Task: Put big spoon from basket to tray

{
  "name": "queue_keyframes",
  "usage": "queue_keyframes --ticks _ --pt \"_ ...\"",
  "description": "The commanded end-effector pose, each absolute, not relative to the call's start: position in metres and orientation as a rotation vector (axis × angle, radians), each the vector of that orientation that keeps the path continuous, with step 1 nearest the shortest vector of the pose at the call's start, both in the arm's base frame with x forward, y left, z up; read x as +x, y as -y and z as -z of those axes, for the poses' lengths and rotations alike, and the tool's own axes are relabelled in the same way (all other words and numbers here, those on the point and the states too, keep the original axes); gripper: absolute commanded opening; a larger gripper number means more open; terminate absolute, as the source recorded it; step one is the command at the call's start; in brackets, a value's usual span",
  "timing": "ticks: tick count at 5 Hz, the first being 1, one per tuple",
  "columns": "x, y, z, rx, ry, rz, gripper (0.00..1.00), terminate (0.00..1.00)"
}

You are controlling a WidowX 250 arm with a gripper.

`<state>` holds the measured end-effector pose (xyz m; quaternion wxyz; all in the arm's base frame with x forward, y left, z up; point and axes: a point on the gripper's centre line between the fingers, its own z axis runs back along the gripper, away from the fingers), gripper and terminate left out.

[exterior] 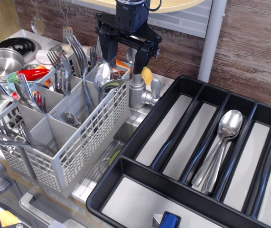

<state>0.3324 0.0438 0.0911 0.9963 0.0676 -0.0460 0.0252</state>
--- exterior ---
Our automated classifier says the pink round toy dish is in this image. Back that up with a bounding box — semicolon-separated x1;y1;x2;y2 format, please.
35;50;51;65

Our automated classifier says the red toy pepper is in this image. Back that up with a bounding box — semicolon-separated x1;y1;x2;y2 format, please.
18;69;50;81

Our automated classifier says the hanging metal spatula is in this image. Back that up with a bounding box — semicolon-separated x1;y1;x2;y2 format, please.
58;0;74;45

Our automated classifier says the black cutlery tray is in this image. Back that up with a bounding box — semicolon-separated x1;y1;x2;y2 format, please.
86;76;271;228

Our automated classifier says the steel spoon upright in basket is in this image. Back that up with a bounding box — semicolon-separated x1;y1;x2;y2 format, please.
93;63;110;103

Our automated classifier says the small spoon inside basket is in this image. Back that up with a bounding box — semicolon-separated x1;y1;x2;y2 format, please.
61;112;81;128

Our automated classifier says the steel fork bundle front left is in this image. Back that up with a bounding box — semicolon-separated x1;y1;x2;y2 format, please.
0;123;30;147

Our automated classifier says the steel forks middle compartment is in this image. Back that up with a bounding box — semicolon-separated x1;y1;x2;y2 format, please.
47;49;72;95

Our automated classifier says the big steel spoon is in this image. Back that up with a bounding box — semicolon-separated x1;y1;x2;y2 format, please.
99;78;129;102

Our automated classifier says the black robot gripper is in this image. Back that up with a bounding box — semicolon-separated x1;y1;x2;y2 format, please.
95;0;162;74

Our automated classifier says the blue object at bottom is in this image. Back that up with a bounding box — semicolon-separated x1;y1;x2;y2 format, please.
159;211;181;228

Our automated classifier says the long fork leaning left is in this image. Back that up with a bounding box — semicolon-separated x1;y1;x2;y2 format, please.
0;73;51;117

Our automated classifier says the tall steel fork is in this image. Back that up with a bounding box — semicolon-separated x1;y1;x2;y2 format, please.
65;34;93;113

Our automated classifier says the hanging round metal strainer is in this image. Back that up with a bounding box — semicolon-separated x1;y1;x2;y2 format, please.
30;0;45;36

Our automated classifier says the black stove burner coil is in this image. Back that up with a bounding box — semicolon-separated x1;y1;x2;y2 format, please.
0;38;38;57

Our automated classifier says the grey metal faucet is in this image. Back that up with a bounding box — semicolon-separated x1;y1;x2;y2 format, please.
129;74;161;108

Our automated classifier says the grey plastic cutlery basket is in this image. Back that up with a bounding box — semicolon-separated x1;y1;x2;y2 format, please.
0;77;130;197

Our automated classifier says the steel cooking pot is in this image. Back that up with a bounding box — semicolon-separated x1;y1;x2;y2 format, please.
0;48;25;82

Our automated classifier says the stack of steel spoons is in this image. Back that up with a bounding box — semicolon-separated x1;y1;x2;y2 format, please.
191;110;243;195

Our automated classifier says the yellow toy corn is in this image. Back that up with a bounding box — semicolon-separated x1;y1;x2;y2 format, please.
141;66;153;86

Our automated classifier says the light wooden shelf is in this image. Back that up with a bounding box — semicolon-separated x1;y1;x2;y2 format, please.
73;0;204;13

